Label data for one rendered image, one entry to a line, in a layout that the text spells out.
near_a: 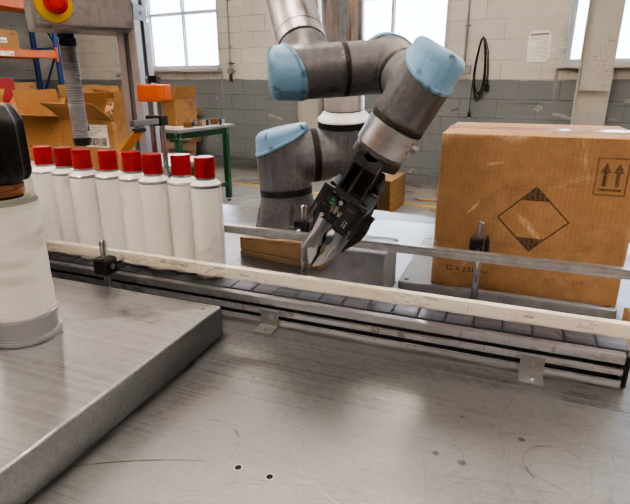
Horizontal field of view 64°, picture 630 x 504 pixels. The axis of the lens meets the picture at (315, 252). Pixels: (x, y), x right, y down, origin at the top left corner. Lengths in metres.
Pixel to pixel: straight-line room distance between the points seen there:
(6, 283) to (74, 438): 0.22
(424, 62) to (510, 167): 0.29
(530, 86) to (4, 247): 5.63
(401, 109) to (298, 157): 0.44
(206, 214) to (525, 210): 0.52
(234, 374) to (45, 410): 0.23
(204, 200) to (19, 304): 0.31
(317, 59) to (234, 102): 6.83
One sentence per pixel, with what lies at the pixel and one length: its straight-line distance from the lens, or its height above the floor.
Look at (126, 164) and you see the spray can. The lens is 0.94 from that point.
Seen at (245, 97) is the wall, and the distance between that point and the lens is 7.43.
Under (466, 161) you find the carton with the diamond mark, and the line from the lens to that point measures 0.89.
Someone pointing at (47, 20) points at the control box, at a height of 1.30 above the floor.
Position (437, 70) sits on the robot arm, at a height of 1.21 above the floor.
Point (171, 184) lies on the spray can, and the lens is 0.88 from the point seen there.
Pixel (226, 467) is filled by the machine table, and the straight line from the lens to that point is 0.57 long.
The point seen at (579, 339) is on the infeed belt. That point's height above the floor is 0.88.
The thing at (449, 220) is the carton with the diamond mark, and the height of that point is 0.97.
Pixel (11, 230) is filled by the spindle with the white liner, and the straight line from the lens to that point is 0.71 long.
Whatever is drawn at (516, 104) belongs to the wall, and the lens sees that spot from 6.02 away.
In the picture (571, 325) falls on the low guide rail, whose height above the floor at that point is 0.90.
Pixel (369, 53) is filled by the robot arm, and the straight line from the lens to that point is 0.75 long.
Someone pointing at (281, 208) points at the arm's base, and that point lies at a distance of 1.09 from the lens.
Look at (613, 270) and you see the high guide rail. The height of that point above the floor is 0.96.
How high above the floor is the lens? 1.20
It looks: 19 degrees down
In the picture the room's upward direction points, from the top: straight up
